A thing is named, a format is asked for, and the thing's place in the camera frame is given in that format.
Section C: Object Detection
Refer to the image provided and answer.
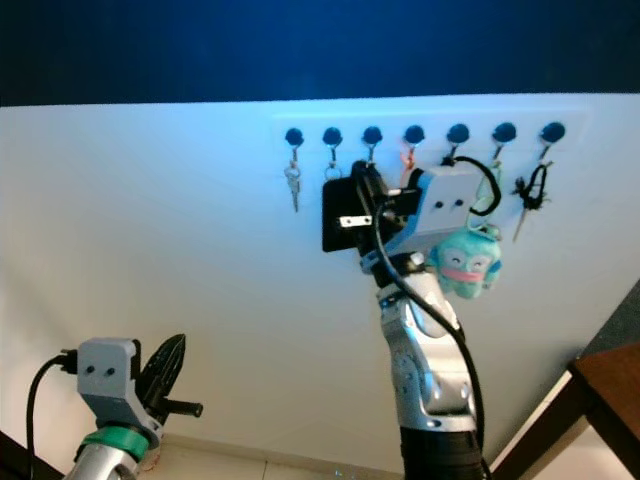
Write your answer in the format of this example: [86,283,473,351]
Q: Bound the black strap loop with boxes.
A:
[448,154,503,217]

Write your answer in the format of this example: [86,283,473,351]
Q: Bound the empty silver key ring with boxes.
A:
[321,147,343,181]

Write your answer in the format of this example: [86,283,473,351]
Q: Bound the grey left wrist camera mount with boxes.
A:
[77,338,161,446]

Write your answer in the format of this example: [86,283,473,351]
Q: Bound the black carabiner key bunch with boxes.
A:
[512,148,557,216]

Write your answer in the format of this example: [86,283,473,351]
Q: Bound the silver key on ring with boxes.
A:
[284,148,303,213]

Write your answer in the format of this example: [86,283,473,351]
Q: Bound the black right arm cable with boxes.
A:
[360,165,491,479]

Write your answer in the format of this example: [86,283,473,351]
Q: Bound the orange key strap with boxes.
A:
[399,146,421,187]

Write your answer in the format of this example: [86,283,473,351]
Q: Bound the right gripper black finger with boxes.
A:
[352,160,389,253]

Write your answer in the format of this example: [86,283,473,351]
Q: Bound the white wall hook rack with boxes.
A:
[272,100,591,153]

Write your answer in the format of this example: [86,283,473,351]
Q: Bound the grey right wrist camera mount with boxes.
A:
[410,165,483,251]

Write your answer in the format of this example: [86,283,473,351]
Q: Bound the teal plush toy keychain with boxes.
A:
[428,225,503,301]

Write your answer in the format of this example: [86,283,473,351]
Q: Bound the black key pouch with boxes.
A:
[322,177,373,253]

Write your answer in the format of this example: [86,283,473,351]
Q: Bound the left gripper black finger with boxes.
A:
[140,334,188,403]

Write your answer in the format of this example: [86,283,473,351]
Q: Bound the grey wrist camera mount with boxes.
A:
[410,165,483,251]
[77,338,161,446]

